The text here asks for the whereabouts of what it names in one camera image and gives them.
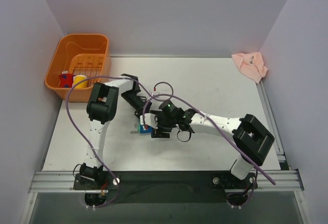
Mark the aluminium frame rail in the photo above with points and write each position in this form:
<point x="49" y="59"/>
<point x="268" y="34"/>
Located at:
<point x="66" y="181"/>

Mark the yellow rolled towel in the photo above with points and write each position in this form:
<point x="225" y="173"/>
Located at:
<point x="80" y="81"/>

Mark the orange plastic basket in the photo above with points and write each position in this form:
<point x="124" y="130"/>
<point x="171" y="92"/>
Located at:
<point x="77" y="54"/>

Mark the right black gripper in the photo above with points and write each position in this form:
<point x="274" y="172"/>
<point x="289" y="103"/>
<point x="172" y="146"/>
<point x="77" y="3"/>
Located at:
<point x="161" y="134"/>

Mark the red rolled towel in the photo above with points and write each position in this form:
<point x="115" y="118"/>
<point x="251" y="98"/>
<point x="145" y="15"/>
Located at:
<point x="66" y="79"/>

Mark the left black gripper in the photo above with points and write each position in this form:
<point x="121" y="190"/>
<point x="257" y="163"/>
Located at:
<point x="142" y="109"/>

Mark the pink crumpled towel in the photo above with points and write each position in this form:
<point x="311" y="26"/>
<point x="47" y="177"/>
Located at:
<point x="250" y="65"/>

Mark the green blue yellow towel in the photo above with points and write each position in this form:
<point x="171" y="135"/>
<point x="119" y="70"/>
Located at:
<point x="142" y="130"/>

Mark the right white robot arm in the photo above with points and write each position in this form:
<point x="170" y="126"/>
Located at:
<point x="247" y="135"/>

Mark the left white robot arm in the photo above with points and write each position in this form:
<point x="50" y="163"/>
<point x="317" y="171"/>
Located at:
<point x="101" y="110"/>

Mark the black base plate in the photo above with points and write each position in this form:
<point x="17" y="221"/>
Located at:
<point x="172" y="193"/>

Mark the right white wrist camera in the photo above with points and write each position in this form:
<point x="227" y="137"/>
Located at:
<point x="148" y="120"/>

